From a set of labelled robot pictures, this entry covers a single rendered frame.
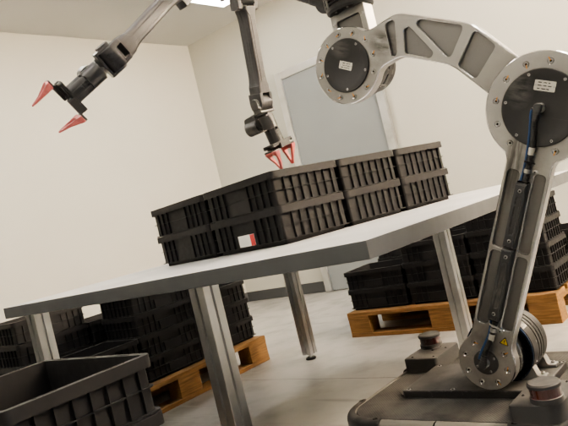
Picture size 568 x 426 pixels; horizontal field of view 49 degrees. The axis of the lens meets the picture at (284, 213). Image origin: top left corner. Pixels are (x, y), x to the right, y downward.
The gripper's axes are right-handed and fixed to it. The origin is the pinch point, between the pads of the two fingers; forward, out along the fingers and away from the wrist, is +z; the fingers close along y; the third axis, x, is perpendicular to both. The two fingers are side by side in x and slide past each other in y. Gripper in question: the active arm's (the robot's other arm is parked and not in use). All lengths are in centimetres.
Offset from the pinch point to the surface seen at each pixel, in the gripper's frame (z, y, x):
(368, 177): 14.1, -7.1, 29.0
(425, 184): 29, -35, 29
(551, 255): 95, -109, 23
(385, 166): 14.4, -17.8, 28.9
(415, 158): 17.7, -35.2, 28.8
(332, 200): 14.3, 14.2, 30.3
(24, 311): 8, 93, -52
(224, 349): 33, 75, 33
